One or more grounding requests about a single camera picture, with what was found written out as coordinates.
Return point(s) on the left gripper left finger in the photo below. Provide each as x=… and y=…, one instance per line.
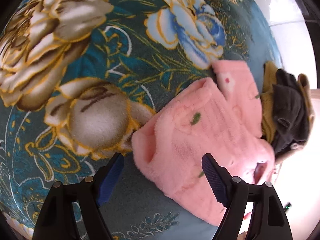
x=57, y=220

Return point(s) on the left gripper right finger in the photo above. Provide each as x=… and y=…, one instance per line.
x=268, y=219

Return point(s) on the pink fleece pajama garment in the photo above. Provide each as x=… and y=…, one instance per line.
x=220, y=116

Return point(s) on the dark grey garment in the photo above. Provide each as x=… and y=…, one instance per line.
x=290, y=109

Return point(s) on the yellow knit garment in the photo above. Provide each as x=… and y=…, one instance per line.
x=266, y=97

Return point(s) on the teal floral bed blanket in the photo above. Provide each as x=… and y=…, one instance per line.
x=79, y=77

